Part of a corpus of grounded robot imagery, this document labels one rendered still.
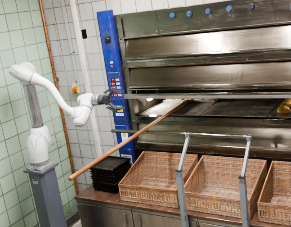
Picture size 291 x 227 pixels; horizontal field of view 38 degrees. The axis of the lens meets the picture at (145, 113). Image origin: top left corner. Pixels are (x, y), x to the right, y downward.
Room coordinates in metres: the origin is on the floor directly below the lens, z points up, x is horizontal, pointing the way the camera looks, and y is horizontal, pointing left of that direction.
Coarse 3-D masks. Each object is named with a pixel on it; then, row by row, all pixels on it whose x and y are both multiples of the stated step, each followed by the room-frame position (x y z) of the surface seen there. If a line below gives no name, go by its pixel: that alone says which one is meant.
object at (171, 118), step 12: (144, 120) 3.69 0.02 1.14; (168, 120) 3.55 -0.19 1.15; (180, 120) 3.49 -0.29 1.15; (192, 120) 3.43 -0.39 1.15; (204, 120) 3.37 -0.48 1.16; (216, 120) 3.31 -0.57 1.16; (228, 120) 3.25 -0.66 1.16; (240, 120) 3.20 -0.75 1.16; (252, 120) 3.15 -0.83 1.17; (264, 120) 3.10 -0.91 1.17; (276, 120) 3.05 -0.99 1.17; (288, 120) 3.00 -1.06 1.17
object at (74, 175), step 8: (184, 104) 3.87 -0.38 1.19; (168, 112) 3.60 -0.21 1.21; (160, 120) 3.44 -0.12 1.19; (144, 128) 3.22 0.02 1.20; (136, 136) 3.10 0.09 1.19; (120, 144) 2.92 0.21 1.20; (112, 152) 2.82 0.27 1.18; (96, 160) 2.66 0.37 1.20; (88, 168) 2.57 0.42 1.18; (72, 176) 2.44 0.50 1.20
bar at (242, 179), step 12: (120, 132) 3.38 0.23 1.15; (132, 132) 3.31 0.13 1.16; (144, 132) 3.25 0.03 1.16; (156, 132) 3.19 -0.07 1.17; (168, 132) 3.13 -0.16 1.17; (180, 132) 3.08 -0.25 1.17; (192, 132) 3.04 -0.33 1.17; (180, 168) 2.88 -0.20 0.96; (180, 180) 2.84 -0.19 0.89; (240, 180) 2.60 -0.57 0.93; (180, 192) 2.85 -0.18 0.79; (240, 192) 2.60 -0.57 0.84; (180, 204) 2.86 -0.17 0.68
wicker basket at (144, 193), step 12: (144, 156) 3.66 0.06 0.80; (156, 156) 3.60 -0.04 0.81; (168, 156) 3.53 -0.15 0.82; (180, 156) 3.47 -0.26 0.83; (192, 156) 3.41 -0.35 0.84; (132, 168) 3.47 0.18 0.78; (144, 168) 3.64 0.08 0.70; (156, 168) 3.57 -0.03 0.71; (192, 168) 3.28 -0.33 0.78; (132, 180) 3.46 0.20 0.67; (144, 180) 3.61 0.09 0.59; (156, 180) 3.55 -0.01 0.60; (168, 180) 3.49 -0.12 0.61; (120, 192) 3.28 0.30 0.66; (132, 192) 3.39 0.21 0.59; (144, 192) 3.16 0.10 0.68; (156, 192) 3.10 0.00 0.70; (168, 192) 3.04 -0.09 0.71; (156, 204) 3.10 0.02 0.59; (168, 204) 3.04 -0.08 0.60
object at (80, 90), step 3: (72, 84) 4.02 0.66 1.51; (75, 84) 4.00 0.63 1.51; (78, 84) 3.98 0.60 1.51; (81, 84) 4.01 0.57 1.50; (72, 87) 4.01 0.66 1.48; (75, 87) 3.99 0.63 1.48; (78, 87) 3.98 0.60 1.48; (81, 87) 4.01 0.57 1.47; (78, 90) 3.98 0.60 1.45; (81, 90) 4.00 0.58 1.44; (72, 93) 4.02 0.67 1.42; (75, 93) 4.00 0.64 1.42; (78, 93) 3.98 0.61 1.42; (81, 93) 4.00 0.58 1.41
